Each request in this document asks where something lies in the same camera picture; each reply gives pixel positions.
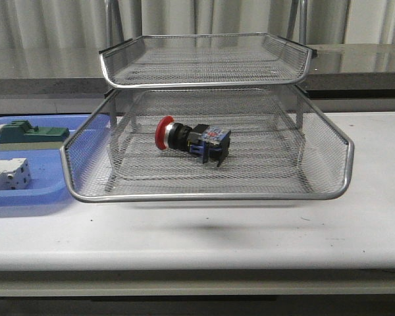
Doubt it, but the white circuit breaker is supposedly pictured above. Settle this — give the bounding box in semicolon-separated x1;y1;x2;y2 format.
0;158;32;190

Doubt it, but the mesh tray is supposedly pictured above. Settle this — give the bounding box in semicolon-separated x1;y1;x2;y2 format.
60;85;354;202
99;33;317;89
109;132;305;182

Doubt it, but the green knife switch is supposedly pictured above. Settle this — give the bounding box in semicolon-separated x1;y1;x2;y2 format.
0;120;70;151

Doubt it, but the grey stone counter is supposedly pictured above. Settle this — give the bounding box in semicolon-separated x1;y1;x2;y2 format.
0;44;395;116

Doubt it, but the grey metal rack frame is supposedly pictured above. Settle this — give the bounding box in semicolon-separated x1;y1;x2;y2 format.
103;0;313;194

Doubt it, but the blue plastic tray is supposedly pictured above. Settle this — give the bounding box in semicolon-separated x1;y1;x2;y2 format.
0;114;111;207

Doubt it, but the red emergency push button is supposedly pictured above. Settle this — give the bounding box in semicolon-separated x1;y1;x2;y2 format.
154;115;231;167

